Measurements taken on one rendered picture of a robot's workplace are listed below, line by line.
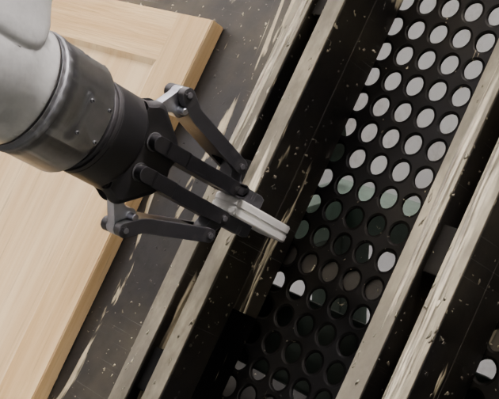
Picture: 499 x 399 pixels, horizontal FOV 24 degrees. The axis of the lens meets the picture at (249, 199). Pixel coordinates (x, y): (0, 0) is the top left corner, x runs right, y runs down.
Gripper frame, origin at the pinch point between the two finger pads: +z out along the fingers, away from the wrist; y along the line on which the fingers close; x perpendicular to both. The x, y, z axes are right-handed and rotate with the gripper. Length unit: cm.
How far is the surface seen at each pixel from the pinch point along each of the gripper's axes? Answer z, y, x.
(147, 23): 6.5, 16.7, 33.9
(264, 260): 5.9, -2.6, 2.0
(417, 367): 1.3, -5.8, -20.6
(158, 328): 1.3, -12.1, 5.9
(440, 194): 1.3, 6.9, -16.1
